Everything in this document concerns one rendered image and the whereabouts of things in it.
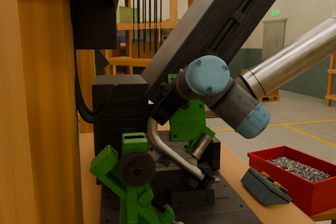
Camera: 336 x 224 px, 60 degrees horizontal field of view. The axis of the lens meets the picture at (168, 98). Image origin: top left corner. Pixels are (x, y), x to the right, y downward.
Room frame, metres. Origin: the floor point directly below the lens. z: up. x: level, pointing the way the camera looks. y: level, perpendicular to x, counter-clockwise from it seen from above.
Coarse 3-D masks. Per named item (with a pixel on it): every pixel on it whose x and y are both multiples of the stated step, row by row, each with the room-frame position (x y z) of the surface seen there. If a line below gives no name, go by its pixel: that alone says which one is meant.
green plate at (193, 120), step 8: (168, 80) 0.90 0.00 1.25; (192, 104) 0.89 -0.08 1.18; (200, 104) 0.90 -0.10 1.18; (176, 112) 0.88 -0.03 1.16; (184, 112) 0.88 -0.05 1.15; (192, 112) 0.89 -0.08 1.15; (200, 112) 0.89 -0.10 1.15; (176, 120) 0.87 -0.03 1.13; (184, 120) 0.88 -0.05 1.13; (192, 120) 0.88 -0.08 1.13; (200, 120) 0.89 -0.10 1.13; (176, 128) 0.87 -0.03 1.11; (184, 128) 0.87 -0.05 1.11; (192, 128) 0.87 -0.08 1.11; (200, 128) 0.88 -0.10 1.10; (176, 136) 0.86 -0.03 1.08; (184, 136) 0.86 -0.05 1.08; (192, 136) 0.87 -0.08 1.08
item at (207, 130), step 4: (204, 128) 0.88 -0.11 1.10; (208, 128) 0.88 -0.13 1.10; (200, 132) 0.87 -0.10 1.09; (204, 132) 0.88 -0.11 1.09; (208, 132) 0.88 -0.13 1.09; (212, 132) 0.88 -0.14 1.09; (196, 136) 0.87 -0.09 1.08; (200, 136) 0.87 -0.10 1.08; (212, 136) 0.88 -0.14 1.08; (192, 140) 0.88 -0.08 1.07; (196, 140) 0.86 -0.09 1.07; (192, 144) 0.86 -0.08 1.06; (188, 148) 0.85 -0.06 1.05; (188, 152) 0.85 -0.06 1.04
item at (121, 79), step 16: (96, 80) 1.00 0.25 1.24; (112, 80) 1.00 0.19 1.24; (128, 80) 1.00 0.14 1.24; (144, 80) 1.01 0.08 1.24; (96, 96) 0.91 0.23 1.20; (128, 96) 0.93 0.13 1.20; (144, 96) 0.94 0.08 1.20; (112, 112) 0.91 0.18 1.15; (128, 112) 0.92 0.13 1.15; (144, 112) 0.94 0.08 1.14; (96, 128) 0.91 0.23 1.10; (112, 128) 0.91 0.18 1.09; (128, 128) 0.92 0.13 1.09; (144, 128) 0.94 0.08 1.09; (96, 144) 0.90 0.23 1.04; (112, 144) 0.91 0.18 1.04
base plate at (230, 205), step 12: (108, 192) 0.86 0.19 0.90; (216, 192) 0.86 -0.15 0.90; (228, 192) 0.86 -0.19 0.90; (108, 204) 0.79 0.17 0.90; (168, 204) 0.79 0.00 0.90; (216, 204) 0.79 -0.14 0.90; (228, 204) 0.79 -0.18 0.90; (240, 204) 0.79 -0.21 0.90; (108, 216) 0.72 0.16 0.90; (180, 216) 0.72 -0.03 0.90; (192, 216) 0.72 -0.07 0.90; (204, 216) 0.72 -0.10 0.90; (216, 216) 0.72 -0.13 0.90; (228, 216) 0.72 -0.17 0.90; (240, 216) 0.72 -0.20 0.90; (252, 216) 0.72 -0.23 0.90
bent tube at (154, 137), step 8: (152, 120) 0.83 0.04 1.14; (152, 128) 0.82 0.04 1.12; (152, 136) 0.81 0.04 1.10; (152, 144) 0.82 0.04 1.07; (160, 144) 0.81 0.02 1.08; (160, 152) 0.82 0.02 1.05; (168, 152) 0.81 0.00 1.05; (176, 152) 0.82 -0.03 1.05; (176, 160) 0.81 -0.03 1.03; (184, 160) 0.81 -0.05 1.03; (184, 168) 0.81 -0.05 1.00; (192, 168) 0.81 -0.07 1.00; (200, 176) 0.80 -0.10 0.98
